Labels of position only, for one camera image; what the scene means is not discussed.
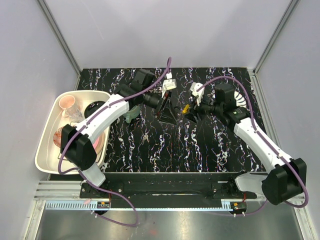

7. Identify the pink plate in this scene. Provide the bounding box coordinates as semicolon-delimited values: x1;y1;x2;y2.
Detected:
93;132;105;155

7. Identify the silver key bunch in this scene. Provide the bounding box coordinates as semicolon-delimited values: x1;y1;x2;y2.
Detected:
142;133;150;144

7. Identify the red patterned bowl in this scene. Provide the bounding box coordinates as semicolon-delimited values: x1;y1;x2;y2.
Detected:
53;126;64;148

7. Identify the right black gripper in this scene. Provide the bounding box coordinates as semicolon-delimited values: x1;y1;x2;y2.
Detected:
182;92;223;124

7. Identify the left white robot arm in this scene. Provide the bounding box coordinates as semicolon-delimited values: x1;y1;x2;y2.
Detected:
60;69;177;198

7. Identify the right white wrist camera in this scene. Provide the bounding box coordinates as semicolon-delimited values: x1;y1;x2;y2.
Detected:
189;82;205;106

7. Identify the black bowl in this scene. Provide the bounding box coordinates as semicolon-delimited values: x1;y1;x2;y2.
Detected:
84;101;105;119

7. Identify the pink plastic cup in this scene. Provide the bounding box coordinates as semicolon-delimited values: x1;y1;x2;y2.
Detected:
58;95;76;110

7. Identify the clear drinking glass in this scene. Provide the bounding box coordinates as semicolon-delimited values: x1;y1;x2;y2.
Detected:
63;105;83;123

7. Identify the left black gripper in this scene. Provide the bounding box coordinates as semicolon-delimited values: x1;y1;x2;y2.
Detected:
142;89;178;126

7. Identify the green ceramic mug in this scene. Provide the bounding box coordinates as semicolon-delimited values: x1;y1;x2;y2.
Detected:
123;105;141;124

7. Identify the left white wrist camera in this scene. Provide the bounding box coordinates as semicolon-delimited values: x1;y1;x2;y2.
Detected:
161;72;177;98

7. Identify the blue striped white plate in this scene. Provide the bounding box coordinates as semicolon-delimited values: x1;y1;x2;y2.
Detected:
234;91;247;108

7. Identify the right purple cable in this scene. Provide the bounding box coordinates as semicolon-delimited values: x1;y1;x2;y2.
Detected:
196;75;310;217

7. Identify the cream plastic tray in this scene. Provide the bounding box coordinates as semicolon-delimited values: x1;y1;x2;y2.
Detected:
34;90;111;174

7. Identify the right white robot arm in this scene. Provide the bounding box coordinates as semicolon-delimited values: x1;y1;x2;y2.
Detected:
182;82;307;205

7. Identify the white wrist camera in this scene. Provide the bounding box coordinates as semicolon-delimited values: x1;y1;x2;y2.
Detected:
189;82;205;106
161;72;177;98

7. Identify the yellow padlock black shackle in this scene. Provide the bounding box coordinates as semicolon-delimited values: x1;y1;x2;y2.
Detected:
181;104;190;115

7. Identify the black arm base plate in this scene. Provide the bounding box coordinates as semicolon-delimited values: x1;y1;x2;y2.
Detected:
79;172;257;210

